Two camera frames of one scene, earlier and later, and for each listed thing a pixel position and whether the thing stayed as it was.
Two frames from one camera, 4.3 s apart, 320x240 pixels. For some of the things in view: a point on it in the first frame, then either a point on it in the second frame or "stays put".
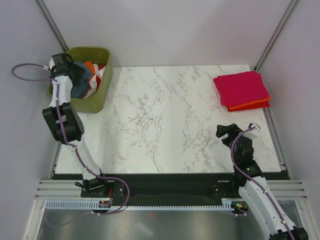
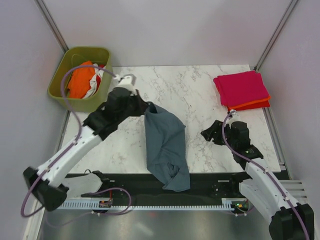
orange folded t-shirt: (234, 106) stays put
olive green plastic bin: (99, 55) stays put
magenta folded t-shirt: (239, 88) stays put
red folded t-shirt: (261, 105) stays put
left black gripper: (79, 71) → (143, 106)
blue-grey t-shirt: (79, 92) → (166, 146)
